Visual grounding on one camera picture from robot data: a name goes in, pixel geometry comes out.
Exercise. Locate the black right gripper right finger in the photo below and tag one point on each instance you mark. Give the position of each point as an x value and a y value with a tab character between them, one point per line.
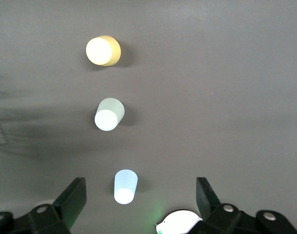
208	204

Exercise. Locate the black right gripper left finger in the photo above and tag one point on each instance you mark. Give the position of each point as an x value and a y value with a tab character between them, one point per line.
68	204

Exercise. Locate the pale green plastic cup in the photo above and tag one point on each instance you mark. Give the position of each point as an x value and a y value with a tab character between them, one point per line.
108	114

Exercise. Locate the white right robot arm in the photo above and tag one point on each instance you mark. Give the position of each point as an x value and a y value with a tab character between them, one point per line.
177	219

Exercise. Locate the light blue plastic cup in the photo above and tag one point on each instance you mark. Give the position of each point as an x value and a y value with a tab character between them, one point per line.
125	187

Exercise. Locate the yellow plastic cup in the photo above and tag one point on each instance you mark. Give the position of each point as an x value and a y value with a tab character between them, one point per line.
99	50

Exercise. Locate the dark grey table mat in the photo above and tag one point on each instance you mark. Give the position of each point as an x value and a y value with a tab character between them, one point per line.
211	97

